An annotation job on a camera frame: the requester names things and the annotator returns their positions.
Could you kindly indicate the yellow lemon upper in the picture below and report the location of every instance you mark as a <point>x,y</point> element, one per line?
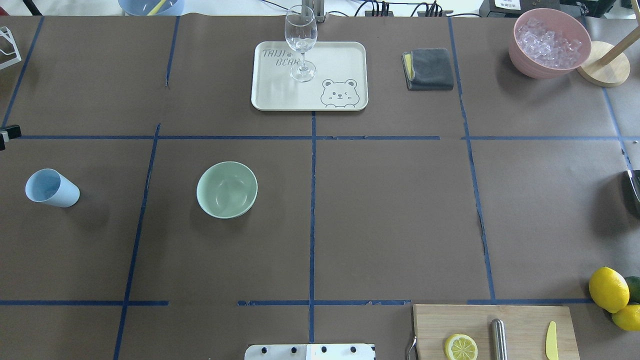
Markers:
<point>609,290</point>

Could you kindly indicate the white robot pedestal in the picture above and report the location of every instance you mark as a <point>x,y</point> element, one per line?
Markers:
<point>311,351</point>

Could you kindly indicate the green bowl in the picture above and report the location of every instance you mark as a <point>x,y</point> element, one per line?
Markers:
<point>227,190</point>

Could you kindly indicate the wooden paper towel stand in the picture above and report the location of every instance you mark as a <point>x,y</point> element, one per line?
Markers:
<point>607,65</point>

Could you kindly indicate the black power strip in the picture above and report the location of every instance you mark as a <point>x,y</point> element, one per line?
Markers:
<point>390,8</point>

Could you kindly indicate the cream bear tray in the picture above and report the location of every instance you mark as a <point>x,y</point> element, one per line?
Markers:
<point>340,84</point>

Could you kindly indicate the yellow fork in bowl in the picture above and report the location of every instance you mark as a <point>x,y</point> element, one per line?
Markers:
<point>156,8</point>

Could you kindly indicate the silver metal ice scoop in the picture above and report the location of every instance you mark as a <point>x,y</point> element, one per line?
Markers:
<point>633,192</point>

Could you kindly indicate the clear wine glass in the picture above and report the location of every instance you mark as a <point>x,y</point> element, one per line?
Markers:
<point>301,34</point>

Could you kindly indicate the blue bowl on desk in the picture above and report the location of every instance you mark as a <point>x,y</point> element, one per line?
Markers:
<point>144,7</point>

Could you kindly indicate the white wire cup rack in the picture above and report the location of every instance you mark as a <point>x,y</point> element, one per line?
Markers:
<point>9,50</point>

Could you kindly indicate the yellow lemon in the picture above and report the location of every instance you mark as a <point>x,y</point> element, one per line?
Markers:
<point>628,318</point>
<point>609,290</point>

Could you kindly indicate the aluminium frame post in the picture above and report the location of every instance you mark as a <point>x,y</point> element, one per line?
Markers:
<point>317,7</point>

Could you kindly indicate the yellow lemon lower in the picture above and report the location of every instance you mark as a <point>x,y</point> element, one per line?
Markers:
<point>628,318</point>

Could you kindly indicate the silver handled knife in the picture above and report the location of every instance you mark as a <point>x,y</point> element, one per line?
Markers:
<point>500,350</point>

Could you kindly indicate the light blue plastic cup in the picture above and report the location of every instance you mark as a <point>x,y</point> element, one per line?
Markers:
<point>49,187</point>

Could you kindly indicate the half lemon slice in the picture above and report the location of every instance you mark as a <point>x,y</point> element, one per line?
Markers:
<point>460,346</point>

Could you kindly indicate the grey folded cloth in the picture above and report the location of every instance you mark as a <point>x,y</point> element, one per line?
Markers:
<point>428,69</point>

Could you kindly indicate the pink bowl of ice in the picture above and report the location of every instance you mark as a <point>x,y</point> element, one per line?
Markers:
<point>547,43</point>

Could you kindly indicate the green lime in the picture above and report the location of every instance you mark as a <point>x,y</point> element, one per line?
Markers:
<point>633,284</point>

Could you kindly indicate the yellow plastic knife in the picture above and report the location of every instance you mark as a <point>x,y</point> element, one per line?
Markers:
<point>551,341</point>

